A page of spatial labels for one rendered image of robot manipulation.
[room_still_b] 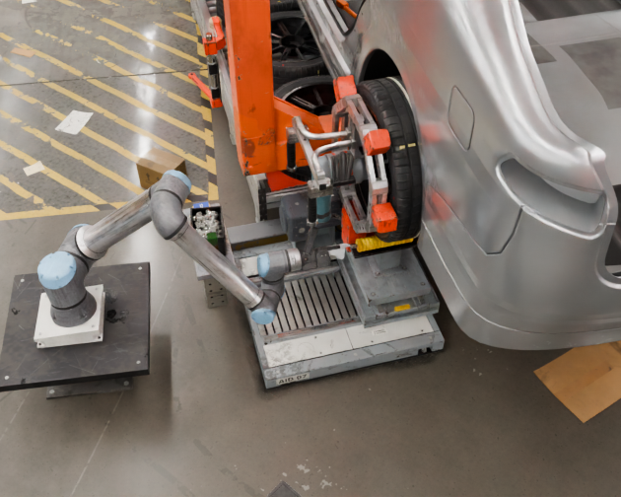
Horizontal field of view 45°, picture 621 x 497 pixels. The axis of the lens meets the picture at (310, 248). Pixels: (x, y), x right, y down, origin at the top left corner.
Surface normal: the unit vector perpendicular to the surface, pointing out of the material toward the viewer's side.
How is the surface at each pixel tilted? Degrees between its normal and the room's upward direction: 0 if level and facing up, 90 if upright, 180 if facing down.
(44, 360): 0
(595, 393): 2
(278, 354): 0
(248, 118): 90
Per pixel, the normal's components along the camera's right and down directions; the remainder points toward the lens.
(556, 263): -0.26, 0.69
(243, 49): 0.25, 0.70
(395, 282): 0.00, -0.69
